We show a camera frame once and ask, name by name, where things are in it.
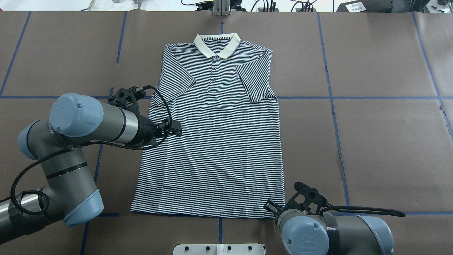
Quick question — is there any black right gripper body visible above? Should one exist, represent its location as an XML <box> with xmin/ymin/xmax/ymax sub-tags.
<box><xmin>264</xmin><ymin>199</ymin><xmax>286</xmax><ymax>218</ymax></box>

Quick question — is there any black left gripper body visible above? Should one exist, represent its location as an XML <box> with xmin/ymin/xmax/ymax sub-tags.
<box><xmin>141</xmin><ymin>120</ymin><xmax>183</xmax><ymax>146</ymax></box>

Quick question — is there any navy white striped polo shirt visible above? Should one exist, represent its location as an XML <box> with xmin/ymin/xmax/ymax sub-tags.
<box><xmin>130</xmin><ymin>33</ymin><xmax>285</xmax><ymax>219</ymax></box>

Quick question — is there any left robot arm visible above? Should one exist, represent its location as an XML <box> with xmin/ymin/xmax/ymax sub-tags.
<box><xmin>1</xmin><ymin>86</ymin><xmax>182</xmax><ymax>244</ymax></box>

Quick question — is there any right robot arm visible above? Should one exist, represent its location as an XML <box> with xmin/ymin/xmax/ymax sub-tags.
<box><xmin>264</xmin><ymin>200</ymin><xmax>395</xmax><ymax>255</ymax></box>

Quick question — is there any black box with labels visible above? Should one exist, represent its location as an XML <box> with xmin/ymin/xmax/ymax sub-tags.
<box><xmin>335</xmin><ymin>0</ymin><xmax>393</xmax><ymax>13</ymax></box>

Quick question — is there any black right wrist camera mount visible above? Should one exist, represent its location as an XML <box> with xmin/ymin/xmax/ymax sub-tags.
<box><xmin>284</xmin><ymin>181</ymin><xmax>327</xmax><ymax>216</ymax></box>

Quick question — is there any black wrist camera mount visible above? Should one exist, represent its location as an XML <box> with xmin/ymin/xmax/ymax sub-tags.
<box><xmin>108</xmin><ymin>86</ymin><xmax>146</xmax><ymax>115</ymax></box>
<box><xmin>284</xmin><ymin>181</ymin><xmax>327</xmax><ymax>216</ymax></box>

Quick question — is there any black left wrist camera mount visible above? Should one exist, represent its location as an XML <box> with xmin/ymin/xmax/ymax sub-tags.
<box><xmin>108</xmin><ymin>86</ymin><xmax>146</xmax><ymax>115</ymax></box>

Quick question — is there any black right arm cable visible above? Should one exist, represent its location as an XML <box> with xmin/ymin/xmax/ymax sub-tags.
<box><xmin>320</xmin><ymin>202</ymin><xmax>406</xmax><ymax>217</ymax></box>

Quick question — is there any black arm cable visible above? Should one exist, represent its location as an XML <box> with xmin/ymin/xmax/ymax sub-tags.
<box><xmin>10</xmin><ymin>85</ymin><xmax>173</xmax><ymax>216</ymax></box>
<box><xmin>320</xmin><ymin>202</ymin><xmax>406</xmax><ymax>217</ymax></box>

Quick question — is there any aluminium frame post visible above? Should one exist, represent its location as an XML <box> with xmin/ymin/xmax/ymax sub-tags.
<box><xmin>212</xmin><ymin>0</ymin><xmax>231</xmax><ymax>17</ymax></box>

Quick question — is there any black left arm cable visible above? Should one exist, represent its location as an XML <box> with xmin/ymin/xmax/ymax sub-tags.
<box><xmin>10</xmin><ymin>85</ymin><xmax>173</xmax><ymax>216</ymax></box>

